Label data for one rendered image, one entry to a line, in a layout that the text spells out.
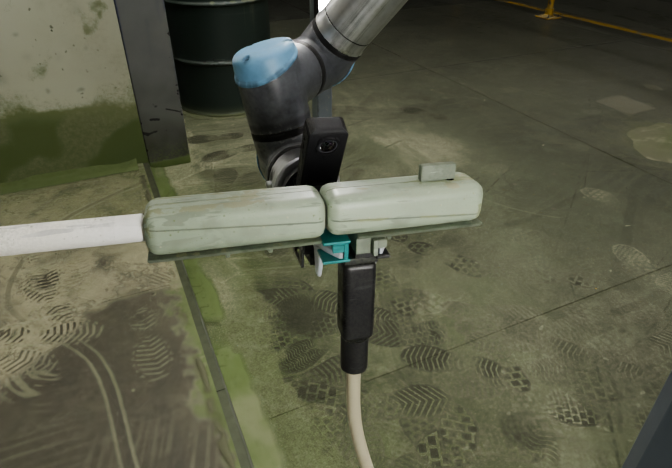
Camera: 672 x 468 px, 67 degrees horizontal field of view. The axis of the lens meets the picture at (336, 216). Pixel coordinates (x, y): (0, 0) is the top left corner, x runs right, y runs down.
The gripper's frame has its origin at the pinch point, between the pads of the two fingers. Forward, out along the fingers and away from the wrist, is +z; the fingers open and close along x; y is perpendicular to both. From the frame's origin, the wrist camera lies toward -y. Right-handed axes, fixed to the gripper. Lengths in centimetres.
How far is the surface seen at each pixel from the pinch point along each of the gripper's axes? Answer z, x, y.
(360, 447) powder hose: -0.6, -1.8, 27.6
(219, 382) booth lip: -61, 12, 65
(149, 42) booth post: -185, 26, -4
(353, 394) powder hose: -0.8, -0.7, 19.5
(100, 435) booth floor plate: -53, 39, 68
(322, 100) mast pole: -111, -26, 7
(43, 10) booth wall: -177, 61, -15
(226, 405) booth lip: -54, 11, 66
